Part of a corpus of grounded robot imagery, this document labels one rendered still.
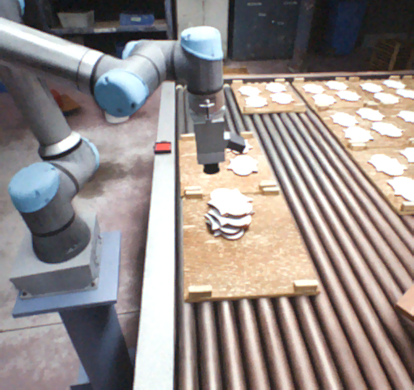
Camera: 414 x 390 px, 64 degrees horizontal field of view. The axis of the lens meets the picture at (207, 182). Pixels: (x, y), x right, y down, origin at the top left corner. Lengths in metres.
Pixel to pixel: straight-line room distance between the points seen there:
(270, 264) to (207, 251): 0.18
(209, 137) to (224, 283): 0.39
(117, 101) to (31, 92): 0.36
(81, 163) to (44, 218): 0.17
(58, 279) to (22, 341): 1.13
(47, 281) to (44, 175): 0.29
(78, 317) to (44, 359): 0.88
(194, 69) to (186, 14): 5.02
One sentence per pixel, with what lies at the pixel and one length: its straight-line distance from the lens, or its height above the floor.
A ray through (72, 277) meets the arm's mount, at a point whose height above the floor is 0.93.
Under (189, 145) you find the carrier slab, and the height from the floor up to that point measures 0.94.
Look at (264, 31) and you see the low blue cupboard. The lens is 6.02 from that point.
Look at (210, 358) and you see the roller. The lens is 0.81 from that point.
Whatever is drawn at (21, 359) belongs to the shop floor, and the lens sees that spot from 2.05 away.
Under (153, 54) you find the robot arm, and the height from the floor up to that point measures 1.49.
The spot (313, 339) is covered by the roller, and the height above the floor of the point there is 0.92.
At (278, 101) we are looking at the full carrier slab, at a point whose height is 0.95.
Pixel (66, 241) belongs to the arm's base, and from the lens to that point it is 0.94.
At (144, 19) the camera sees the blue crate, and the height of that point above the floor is 0.73.
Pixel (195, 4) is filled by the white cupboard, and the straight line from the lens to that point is 5.65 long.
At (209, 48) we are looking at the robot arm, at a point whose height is 1.50.
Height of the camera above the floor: 1.65
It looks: 36 degrees down
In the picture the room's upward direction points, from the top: straight up
